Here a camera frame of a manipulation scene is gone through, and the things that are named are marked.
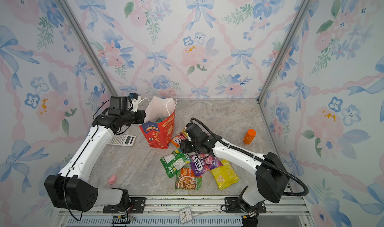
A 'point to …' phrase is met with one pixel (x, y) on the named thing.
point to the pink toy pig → (112, 180)
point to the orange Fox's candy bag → (176, 140)
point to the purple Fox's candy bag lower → (202, 163)
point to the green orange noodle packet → (185, 179)
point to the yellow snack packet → (225, 175)
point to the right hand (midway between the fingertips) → (183, 145)
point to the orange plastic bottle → (249, 136)
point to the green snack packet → (174, 162)
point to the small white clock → (185, 215)
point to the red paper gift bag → (158, 128)
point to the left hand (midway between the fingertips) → (145, 112)
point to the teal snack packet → (160, 120)
